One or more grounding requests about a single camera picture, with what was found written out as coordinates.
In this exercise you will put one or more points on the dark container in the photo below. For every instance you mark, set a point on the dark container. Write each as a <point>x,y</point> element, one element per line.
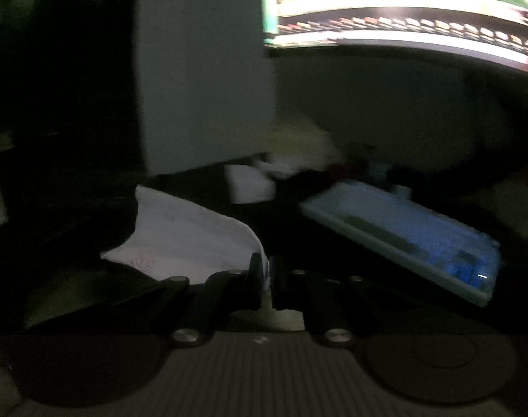
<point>94,295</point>

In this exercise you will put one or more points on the small white cup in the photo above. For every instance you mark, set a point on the small white cup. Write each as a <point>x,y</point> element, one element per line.
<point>248,182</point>

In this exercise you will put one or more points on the dark curved monitor stand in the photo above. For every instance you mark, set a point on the dark curved monitor stand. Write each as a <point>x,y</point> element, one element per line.
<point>503,139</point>

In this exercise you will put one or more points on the beige soft object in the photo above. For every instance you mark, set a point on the beige soft object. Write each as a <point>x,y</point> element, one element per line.
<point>305,143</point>

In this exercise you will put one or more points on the blue backlit keyboard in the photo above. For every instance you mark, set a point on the blue backlit keyboard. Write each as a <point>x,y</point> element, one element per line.
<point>403,234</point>

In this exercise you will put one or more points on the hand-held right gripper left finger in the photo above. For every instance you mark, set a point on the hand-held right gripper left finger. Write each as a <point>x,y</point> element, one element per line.
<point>256,280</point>

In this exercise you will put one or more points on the white paper tissue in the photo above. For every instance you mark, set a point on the white paper tissue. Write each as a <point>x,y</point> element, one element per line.
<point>190,234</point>

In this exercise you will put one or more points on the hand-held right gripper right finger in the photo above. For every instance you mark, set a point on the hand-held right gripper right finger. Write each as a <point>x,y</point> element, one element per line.
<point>279,282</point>

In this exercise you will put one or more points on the curved computer monitor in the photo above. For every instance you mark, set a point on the curved computer monitor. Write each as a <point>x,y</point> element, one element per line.
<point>398,8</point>

